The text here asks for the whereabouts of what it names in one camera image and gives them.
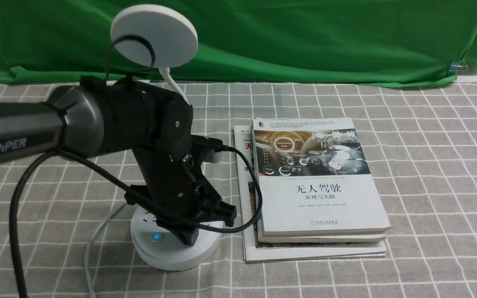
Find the green backdrop cloth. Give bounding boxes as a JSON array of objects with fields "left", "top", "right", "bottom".
[{"left": 0, "top": 0, "right": 477, "bottom": 87}]

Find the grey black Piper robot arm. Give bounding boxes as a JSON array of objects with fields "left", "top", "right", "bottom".
[{"left": 0, "top": 76, "right": 237, "bottom": 245}]

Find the blue binder clip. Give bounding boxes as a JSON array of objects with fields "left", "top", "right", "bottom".
[{"left": 447, "top": 60, "right": 469, "bottom": 75}]

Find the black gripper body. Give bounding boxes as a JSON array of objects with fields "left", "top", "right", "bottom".
[{"left": 125, "top": 148, "right": 237, "bottom": 230}]

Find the grey checked tablecloth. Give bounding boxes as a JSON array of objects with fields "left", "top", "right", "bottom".
[{"left": 0, "top": 83, "right": 477, "bottom": 298}]

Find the bottom magazine book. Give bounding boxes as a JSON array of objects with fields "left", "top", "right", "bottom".
[{"left": 233, "top": 123, "right": 386, "bottom": 262}]

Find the white desk lamp with sockets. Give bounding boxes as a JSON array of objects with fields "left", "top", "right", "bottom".
[{"left": 110, "top": 4, "right": 222, "bottom": 271}]

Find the white lamp power cable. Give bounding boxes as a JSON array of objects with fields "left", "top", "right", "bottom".
[{"left": 84, "top": 202, "right": 128, "bottom": 298}]

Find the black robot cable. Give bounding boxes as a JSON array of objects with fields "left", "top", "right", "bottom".
[{"left": 9, "top": 35, "right": 263, "bottom": 298}]

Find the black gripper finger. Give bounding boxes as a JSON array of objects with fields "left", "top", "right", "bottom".
[{"left": 171, "top": 225, "right": 199, "bottom": 245}]

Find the white self-driving textbook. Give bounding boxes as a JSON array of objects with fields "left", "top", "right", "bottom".
[{"left": 252, "top": 118, "right": 391, "bottom": 236}]

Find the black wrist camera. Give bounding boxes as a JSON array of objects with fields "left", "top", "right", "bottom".
[{"left": 190, "top": 135, "right": 224, "bottom": 166}]

